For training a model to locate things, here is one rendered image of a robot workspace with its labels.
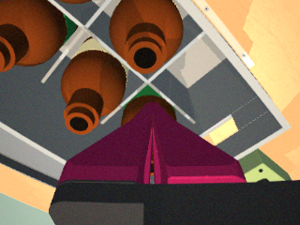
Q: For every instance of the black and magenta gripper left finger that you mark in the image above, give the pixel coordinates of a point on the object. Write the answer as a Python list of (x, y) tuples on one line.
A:
[(121, 155)]

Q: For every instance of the dark grey crate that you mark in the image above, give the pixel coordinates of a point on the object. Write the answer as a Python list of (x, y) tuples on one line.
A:
[(200, 81)]

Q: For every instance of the grey rectangular tray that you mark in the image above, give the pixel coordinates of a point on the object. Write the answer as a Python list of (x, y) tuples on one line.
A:
[(23, 158)]

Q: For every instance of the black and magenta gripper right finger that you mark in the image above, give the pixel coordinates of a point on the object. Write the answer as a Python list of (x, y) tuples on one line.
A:
[(180, 156)]

